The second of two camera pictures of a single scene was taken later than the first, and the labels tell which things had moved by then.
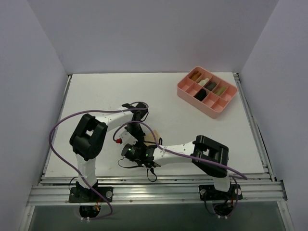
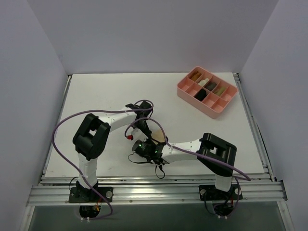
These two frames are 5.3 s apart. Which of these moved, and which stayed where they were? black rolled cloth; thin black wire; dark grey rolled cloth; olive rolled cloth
Moved: thin black wire
Stayed: dark grey rolled cloth; olive rolled cloth; black rolled cloth
